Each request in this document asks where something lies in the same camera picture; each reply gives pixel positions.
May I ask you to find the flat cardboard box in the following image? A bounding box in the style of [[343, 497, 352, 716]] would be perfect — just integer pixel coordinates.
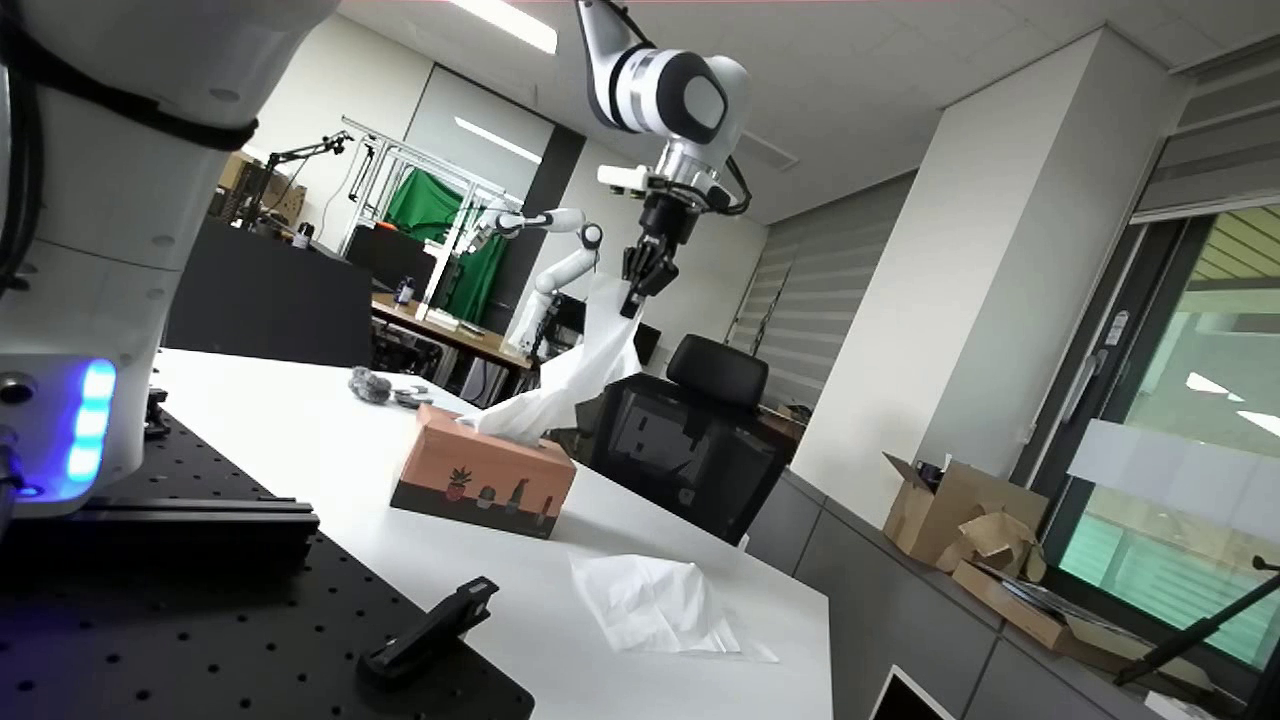
[[947, 555, 1138, 673]]

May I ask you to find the open cardboard box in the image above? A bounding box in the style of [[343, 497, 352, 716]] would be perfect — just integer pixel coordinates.
[[878, 446, 1054, 579]]

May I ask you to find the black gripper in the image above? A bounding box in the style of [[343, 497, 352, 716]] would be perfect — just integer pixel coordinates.
[[616, 179, 699, 323]]

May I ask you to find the dark small objects pile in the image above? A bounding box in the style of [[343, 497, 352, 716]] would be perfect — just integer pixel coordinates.
[[343, 364, 441, 410]]

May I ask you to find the black tripod leg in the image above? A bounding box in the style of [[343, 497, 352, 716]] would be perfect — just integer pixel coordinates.
[[1113, 555, 1280, 691]]

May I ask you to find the grey cabinet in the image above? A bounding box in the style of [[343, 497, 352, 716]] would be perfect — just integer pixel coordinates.
[[739, 469, 1159, 720]]

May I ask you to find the long white tissue paper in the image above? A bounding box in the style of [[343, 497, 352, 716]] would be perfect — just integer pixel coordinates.
[[472, 307, 647, 442]]

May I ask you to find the grey window blind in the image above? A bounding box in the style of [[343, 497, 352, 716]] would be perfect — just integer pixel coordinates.
[[723, 167, 929, 416]]

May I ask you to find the wooden desk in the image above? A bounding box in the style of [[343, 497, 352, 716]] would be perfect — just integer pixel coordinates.
[[369, 289, 539, 384]]

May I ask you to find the black partition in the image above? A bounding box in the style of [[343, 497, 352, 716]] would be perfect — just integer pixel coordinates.
[[159, 217, 379, 370]]

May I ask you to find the green cloth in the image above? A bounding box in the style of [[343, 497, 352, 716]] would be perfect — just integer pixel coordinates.
[[379, 164, 516, 327]]

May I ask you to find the orange tissue box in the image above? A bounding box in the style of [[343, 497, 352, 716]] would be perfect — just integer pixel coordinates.
[[387, 404, 580, 542]]

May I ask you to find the white crumpled cloth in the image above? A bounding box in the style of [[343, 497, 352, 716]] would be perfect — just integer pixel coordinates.
[[568, 548, 749, 661]]

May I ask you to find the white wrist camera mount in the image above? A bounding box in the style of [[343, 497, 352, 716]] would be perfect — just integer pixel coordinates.
[[592, 161, 658, 201]]

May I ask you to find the black office chair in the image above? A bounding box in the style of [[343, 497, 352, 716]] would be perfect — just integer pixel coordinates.
[[580, 332, 790, 548]]

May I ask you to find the black perforated breadboard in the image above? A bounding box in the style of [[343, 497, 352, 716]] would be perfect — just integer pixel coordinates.
[[0, 392, 539, 720]]

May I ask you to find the black clamp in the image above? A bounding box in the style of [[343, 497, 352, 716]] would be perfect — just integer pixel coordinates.
[[355, 570, 503, 688]]

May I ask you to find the black rail block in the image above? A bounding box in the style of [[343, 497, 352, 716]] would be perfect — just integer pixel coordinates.
[[0, 492, 322, 579]]

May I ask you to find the ceiling light strip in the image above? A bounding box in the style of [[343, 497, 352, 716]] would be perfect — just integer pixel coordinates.
[[444, 0, 565, 61]]

